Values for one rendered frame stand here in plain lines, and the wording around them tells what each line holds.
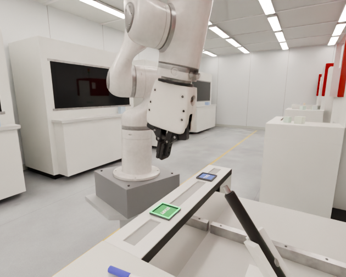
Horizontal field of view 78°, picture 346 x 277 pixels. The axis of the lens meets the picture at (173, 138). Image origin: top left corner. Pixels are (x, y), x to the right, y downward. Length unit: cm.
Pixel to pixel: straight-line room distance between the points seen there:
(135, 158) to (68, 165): 269
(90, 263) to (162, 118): 29
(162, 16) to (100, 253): 42
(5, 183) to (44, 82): 138
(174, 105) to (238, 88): 823
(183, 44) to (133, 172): 55
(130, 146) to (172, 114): 41
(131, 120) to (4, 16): 379
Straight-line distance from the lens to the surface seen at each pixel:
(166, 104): 44
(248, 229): 25
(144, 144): 82
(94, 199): 97
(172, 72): 42
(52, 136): 354
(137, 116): 80
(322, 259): 70
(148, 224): 52
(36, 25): 464
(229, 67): 880
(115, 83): 80
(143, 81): 81
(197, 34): 43
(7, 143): 307
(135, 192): 78
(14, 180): 318
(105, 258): 44
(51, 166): 364
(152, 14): 40
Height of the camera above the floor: 124
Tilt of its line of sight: 11 degrees down
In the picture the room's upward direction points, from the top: straight up
